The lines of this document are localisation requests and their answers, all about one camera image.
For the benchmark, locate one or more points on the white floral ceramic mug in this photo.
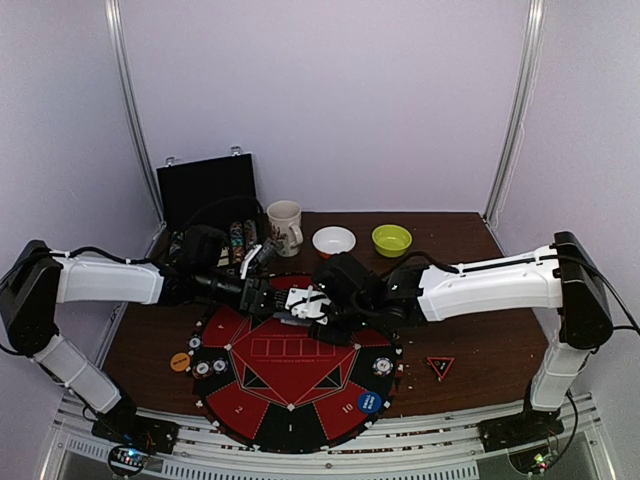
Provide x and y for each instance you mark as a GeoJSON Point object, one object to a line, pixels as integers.
{"type": "Point", "coordinates": [285, 221]}

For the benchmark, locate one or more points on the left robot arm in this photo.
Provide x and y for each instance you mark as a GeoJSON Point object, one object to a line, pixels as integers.
{"type": "Point", "coordinates": [42, 278]}

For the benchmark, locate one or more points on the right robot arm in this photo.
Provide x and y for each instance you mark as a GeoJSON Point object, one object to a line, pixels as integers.
{"type": "Point", "coordinates": [560, 276]}

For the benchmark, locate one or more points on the white orange bowl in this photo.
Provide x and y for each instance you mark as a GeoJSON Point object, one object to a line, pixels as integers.
{"type": "Point", "coordinates": [332, 240]}

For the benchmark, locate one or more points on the aluminium frame post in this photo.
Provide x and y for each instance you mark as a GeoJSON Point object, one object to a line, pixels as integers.
{"type": "Point", "coordinates": [117, 37]}
{"type": "Point", "coordinates": [514, 135]}

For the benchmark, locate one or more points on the grey card deck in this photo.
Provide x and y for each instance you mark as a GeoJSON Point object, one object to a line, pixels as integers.
{"type": "Point", "coordinates": [288, 318]}

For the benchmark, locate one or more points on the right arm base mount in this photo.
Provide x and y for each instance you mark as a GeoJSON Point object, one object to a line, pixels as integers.
{"type": "Point", "coordinates": [518, 429]}

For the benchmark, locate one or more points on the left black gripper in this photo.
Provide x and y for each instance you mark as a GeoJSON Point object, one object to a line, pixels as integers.
{"type": "Point", "coordinates": [252, 294]}

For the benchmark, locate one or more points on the left aluminium frame post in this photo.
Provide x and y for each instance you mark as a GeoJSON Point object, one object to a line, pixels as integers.
{"type": "Point", "coordinates": [117, 37]}

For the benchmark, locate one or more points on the stack of poker chips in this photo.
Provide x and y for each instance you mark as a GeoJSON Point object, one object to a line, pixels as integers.
{"type": "Point", "coordinates": [382, 367]}

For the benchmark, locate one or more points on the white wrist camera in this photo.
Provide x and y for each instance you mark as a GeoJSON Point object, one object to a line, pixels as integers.
{"type": "Point", "coordinates": [257, 257]}
{"type": "Point", "coordinates": [307, 304]}

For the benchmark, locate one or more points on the blue small blind button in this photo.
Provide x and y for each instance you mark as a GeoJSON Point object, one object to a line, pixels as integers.
{"type": "Point", "coordinates": [369, 402]}

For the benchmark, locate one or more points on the black poker chip case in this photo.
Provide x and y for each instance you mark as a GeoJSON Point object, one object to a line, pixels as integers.
{"type": "Point", "coordinates": [218, 193]}

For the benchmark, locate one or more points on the aluminium front rail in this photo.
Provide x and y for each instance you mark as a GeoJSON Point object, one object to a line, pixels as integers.
{"type": "Point", "coordinates": [438, 446]}

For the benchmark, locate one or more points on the orange big blind button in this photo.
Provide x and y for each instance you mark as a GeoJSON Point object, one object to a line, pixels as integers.
{"type": "Point", "coordinates": [180, 362]}

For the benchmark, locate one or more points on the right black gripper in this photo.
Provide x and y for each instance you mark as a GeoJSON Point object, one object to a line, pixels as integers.
{"type": "Point", "coordinates": [327, 331]}

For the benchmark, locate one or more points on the black red triangular marker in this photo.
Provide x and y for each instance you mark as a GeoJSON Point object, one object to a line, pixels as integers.
{"type": "Point", "coordinates": [441, 366]}

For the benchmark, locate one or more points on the right aluminium frame post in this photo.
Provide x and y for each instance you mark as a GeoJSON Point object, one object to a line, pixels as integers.
{"type": "Point", "coordinates": [514, 135]}

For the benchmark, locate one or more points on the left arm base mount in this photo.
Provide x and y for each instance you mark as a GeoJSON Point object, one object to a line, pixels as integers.
{"type": "Point", "coordinates": [143, 433]}

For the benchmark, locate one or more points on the round red black poker mat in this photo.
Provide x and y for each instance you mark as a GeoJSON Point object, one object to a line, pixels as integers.
{"type": "Point", "coordinates": [284, 392]}

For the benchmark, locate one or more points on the poker chip stack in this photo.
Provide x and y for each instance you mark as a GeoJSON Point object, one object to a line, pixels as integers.
{"type": "Point", "coordinates": [219, 366]}
{"type": "Point", "coordinates": [194, 343]}
{"type": "Point", "coordinates": [202, 370]}

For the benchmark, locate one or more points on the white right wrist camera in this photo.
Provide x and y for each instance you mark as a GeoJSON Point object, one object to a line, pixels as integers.
{"type": "Point", "coordinates": [307, 304]}

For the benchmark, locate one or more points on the lime green bowl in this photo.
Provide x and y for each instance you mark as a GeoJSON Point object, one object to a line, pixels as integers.
{"type": "Point", "coordinates": [391, 241]}

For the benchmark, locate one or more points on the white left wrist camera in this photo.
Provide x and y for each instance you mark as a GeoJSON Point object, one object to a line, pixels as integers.
{"type": "Point", "coordinates": [257, 257]}

